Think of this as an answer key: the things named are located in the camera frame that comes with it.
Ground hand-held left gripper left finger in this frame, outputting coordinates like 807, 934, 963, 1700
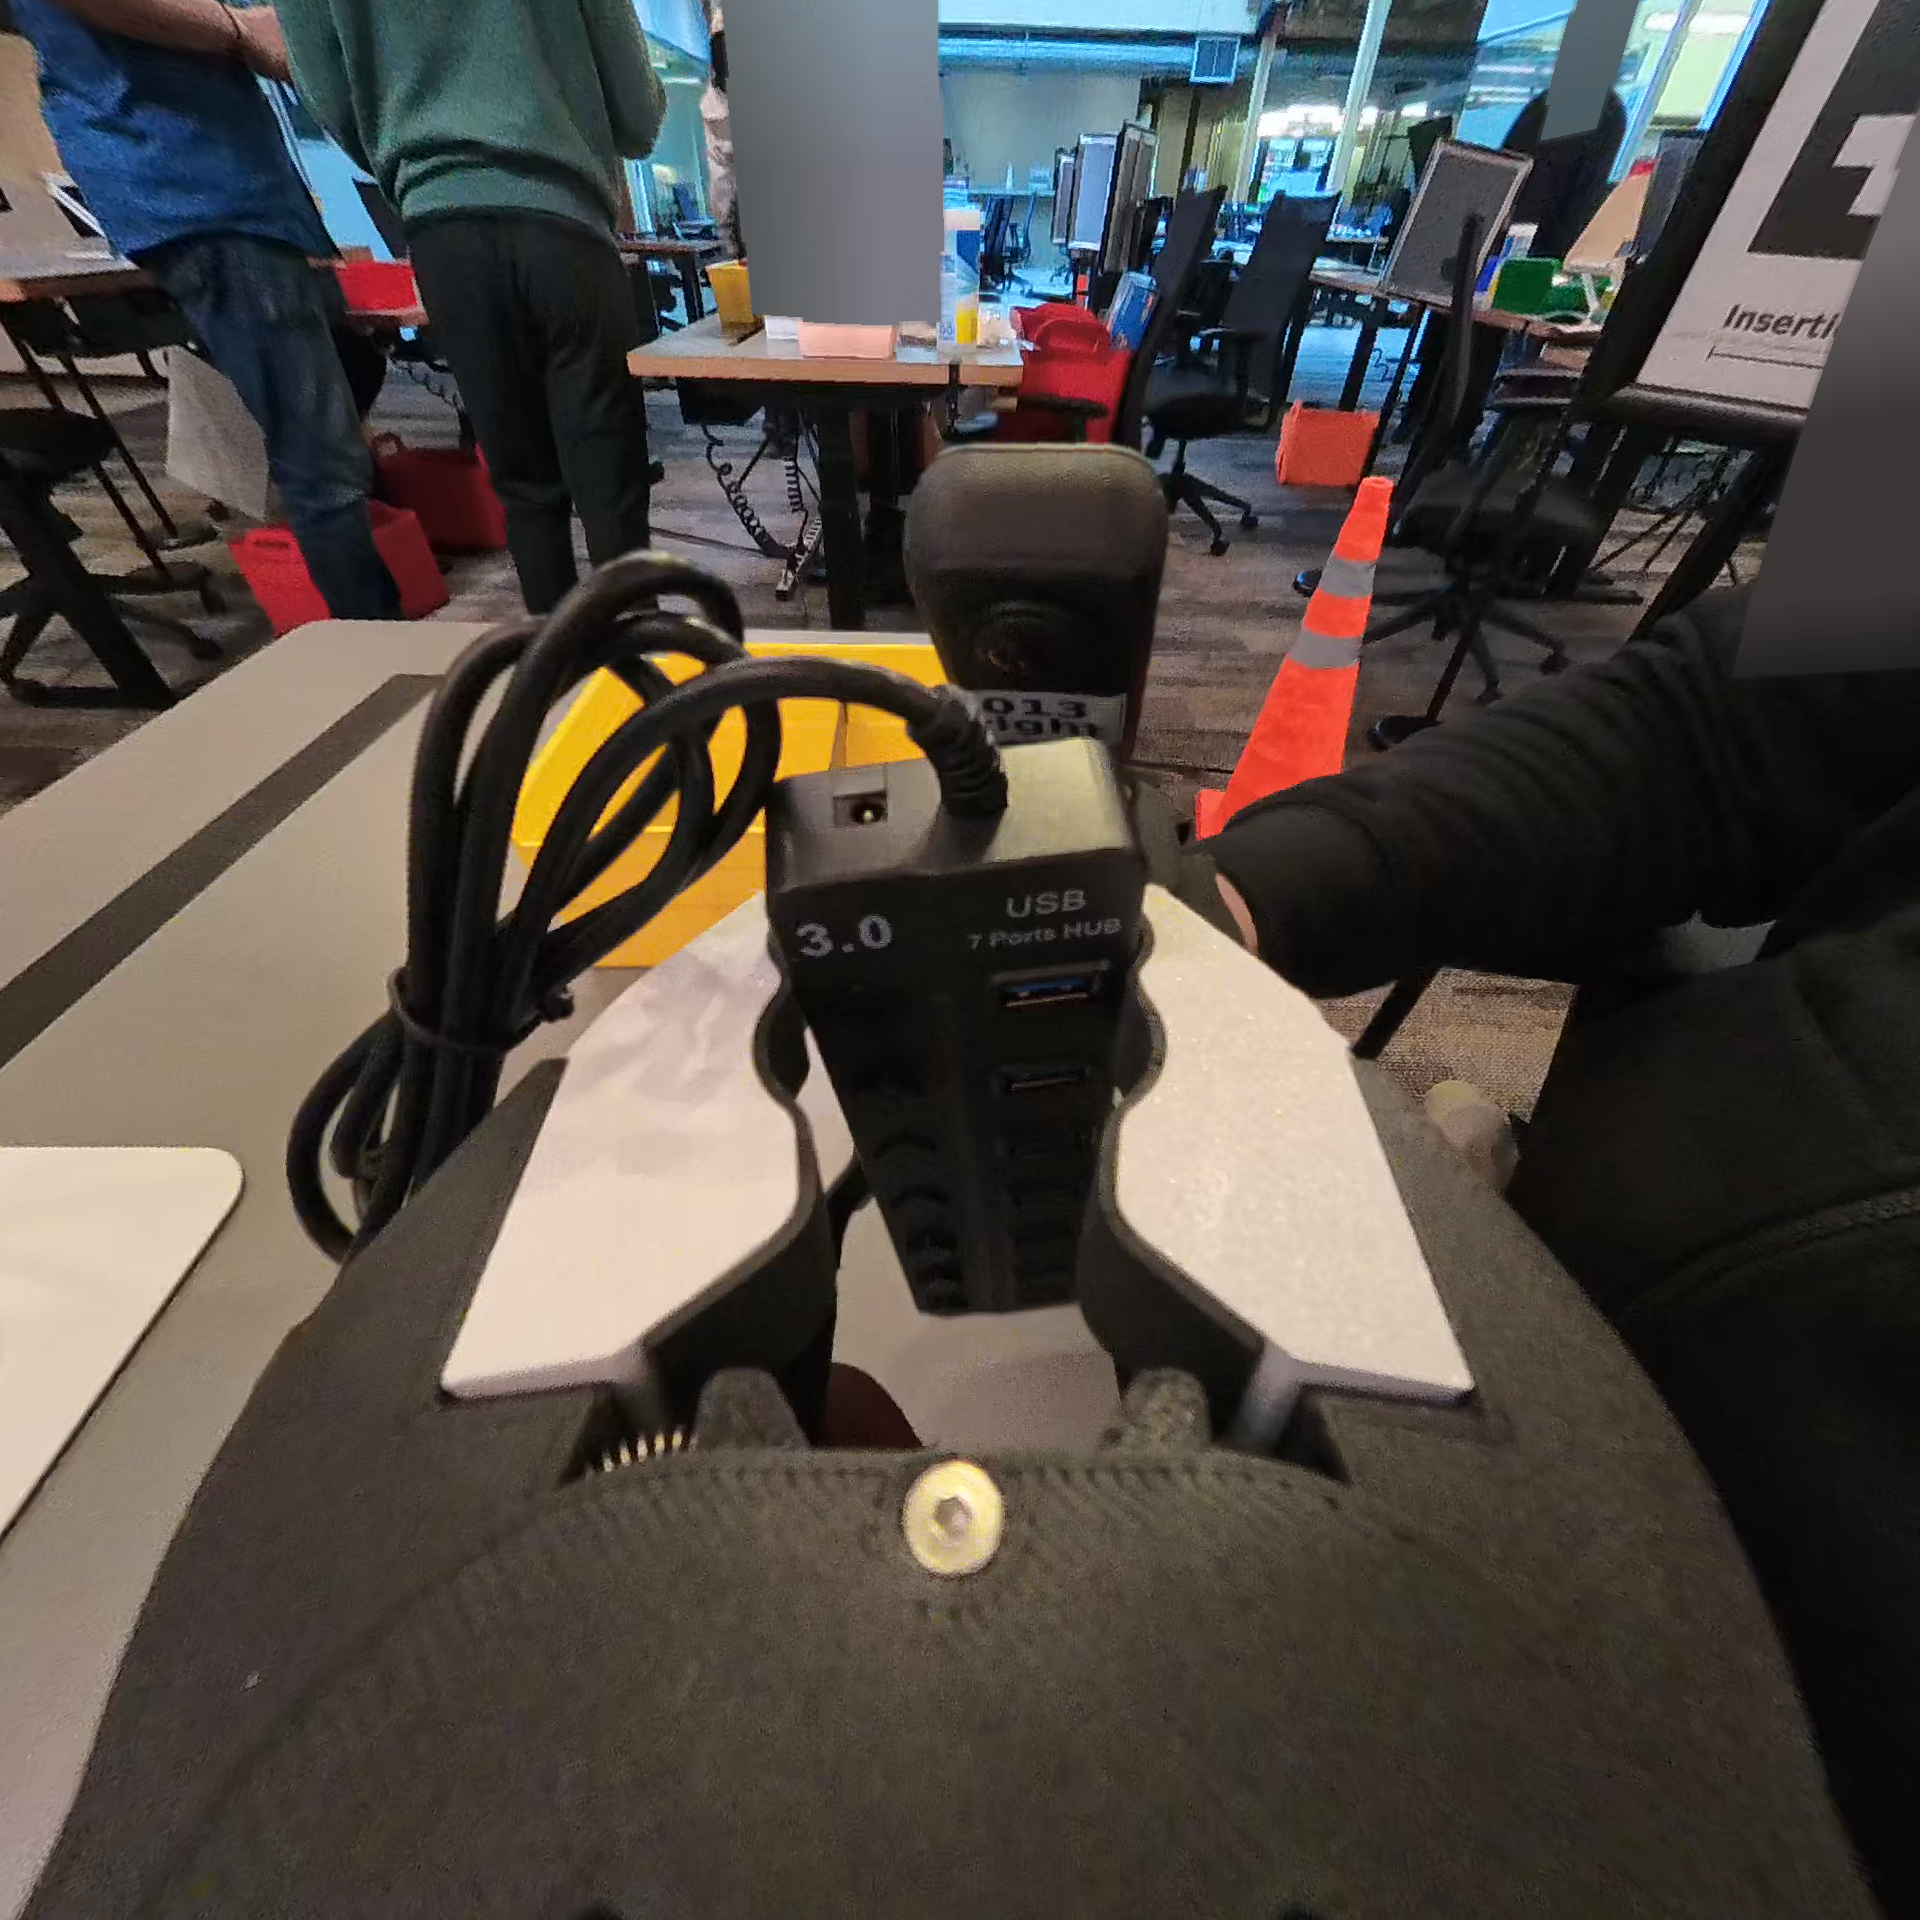
438, 936, 858, 1442

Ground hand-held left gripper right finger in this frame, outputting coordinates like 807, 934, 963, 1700
1079, 892, 1479, 1448

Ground black USB hub with cable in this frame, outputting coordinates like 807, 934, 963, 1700
285, 547, 1010, 1261

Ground person's right forearm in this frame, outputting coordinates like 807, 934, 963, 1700
1203, 584, 1920, 1004

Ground red office chair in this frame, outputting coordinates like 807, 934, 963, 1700
997, 300, 1134, 444

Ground person's beige trouser leg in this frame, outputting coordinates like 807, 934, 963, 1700
1421, 1077, 1520, 1192

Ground black office chair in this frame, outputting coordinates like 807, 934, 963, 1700
0, 300, 226, 707
1370, 451, 1651, 751
1111, 188, 1343, 557

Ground orange floor bag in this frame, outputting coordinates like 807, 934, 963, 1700
1274, 402, 1383, 491

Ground orange traffic cone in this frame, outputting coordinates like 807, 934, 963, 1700
1195, 478, 1397, 840

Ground yellow plastic bin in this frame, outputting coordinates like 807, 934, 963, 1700
512, 638, 950, 970

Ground wooden office desk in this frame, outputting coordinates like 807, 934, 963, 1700
625, 316, 1026, 634
0, 240, 437, 325

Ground white and clear board stand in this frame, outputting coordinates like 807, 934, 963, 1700
0, 1147, 243, 1531

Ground red floor bag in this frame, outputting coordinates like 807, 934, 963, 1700
229, 502, 453, 635
371, 434, 512, 554

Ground white printed sign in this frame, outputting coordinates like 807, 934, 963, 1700
1634, 0, 1882, 413

